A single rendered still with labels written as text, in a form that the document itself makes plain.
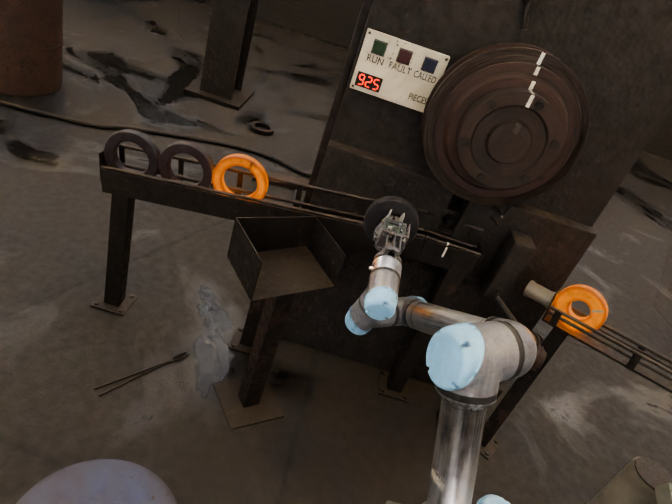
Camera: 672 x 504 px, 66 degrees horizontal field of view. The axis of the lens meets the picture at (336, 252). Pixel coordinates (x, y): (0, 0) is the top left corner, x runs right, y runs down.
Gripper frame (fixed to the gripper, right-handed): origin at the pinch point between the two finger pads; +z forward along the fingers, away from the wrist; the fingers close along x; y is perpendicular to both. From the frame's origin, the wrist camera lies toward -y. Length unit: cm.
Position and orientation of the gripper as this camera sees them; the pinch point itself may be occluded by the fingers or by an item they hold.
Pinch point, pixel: (393, 217)
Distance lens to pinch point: 147.8
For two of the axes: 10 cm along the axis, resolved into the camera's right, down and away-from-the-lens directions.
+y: 2.3, -6.4, -7.4
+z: 1.9, -7.1, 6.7
